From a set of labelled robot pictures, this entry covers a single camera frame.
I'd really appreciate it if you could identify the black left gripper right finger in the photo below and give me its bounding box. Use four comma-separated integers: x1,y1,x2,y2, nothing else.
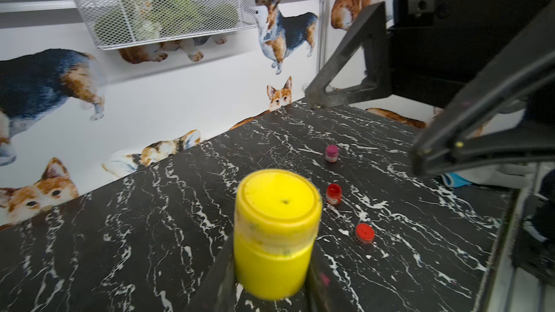
305,245,357,312

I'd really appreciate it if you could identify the red paint jar lid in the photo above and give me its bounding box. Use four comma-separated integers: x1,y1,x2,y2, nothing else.
355,223,375,244

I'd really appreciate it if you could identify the white wire mesh basket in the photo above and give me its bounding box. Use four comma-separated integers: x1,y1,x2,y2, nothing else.
74,0,256,51

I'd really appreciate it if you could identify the red paint jar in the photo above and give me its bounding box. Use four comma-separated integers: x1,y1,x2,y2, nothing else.
325,183,343,205

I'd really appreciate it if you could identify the magenta paint jar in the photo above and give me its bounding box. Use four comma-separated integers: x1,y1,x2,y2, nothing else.
325,144,339,163

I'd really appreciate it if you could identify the green fern plant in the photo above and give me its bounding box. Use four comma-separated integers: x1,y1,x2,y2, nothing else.
93,0,239,46

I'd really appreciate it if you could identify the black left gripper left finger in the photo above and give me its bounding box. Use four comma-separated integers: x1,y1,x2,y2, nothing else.
184,236,236,312

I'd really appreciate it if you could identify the aluminium front rail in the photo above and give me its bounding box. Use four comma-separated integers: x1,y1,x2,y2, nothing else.
473,162,554,311

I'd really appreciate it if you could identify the yellow paint jar lid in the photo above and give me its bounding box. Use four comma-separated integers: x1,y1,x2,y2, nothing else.
234,169,322,256

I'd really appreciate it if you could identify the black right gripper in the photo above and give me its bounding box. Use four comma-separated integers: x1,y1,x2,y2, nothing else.
305,0,554,176

